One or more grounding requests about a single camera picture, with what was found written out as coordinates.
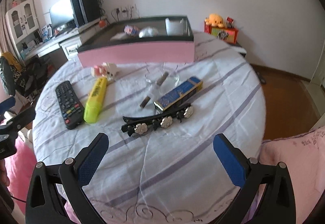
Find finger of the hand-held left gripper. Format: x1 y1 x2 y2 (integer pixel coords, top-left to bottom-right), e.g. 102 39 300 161
0 98 16 114
0 107 36 138

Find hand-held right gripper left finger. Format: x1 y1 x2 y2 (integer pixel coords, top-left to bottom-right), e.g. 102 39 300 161
25 133 109 224

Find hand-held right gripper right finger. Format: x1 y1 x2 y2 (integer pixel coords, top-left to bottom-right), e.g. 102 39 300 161
213 133 297 224

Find black remote control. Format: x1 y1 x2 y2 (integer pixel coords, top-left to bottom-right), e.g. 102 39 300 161
55 80 85 130

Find yellow highlighter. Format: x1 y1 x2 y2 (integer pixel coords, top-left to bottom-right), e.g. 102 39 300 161
83 76 108 123

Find black flower hair clip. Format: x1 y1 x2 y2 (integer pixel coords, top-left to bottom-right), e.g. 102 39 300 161
121 103 195 135

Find blue gold carton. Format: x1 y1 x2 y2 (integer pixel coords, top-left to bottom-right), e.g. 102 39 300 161
154 76 204 113

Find pink white block figure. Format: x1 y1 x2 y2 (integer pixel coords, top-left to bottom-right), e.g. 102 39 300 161
91 62 118 81

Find pink storage box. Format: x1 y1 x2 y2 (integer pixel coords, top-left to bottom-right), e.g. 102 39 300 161
77 15 195 68

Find white silver astronaut figure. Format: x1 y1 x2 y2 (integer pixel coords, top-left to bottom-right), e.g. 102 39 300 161
138 26 159 38

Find white plug night light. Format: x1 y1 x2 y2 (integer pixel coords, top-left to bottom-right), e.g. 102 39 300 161
165 18 185 36

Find bright pink sheet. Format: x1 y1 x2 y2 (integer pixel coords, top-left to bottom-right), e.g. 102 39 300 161
5 122 77 224

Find yellow black jacket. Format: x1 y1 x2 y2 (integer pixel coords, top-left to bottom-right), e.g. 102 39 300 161
0 52 27 95

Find black office chair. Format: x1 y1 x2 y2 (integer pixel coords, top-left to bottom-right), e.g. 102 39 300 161
15 58 59 102

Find pale pink quilt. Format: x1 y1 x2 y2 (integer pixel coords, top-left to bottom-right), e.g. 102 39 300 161
259 125 325 224

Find beige curtain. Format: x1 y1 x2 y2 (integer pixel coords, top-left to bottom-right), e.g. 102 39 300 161
0 8 12 55

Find blue white product box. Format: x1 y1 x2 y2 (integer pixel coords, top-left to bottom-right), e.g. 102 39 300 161
41 24 52 41

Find white desk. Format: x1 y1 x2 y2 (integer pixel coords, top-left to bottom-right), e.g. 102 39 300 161
20 17 109 62

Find white glass door cabinet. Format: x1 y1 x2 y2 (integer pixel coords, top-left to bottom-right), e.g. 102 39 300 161
5 0 41 59

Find black monitor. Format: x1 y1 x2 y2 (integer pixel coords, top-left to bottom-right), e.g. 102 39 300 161
49 0 77 27

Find black computer tower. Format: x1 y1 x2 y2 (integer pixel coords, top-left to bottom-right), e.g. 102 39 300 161
70 0 102 27

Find red toy box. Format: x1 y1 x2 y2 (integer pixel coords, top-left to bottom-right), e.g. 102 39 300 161
204 22 239 44

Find white door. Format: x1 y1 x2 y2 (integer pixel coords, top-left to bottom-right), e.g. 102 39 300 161
307 43 325 87

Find orange plush octopus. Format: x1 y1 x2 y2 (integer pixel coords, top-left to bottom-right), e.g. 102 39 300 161
204 13 226 27

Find black power cables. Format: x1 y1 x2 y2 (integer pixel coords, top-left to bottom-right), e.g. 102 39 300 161
110 8 140 22

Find white wall sockets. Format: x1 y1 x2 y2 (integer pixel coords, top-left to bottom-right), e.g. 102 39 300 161
114 4 138 15

